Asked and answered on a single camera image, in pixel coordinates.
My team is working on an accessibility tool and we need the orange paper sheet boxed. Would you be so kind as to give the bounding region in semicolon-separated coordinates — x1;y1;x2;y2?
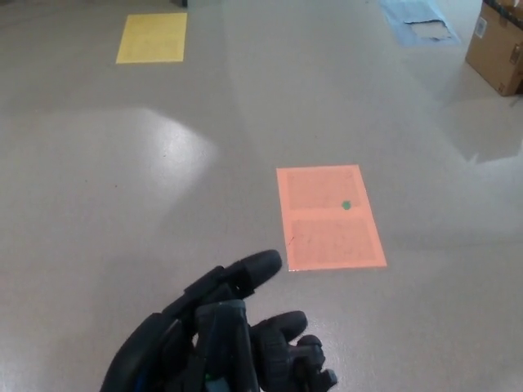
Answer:
275;163;388;272

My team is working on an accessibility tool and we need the yellow paper sheet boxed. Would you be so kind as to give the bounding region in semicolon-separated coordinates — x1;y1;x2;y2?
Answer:
115;12;189;65

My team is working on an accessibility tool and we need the brown cardboard box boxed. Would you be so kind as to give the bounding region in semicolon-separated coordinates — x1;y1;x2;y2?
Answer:
464;0;523;97

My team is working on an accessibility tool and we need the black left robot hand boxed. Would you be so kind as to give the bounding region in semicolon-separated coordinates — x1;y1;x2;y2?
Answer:
100;249;308;392

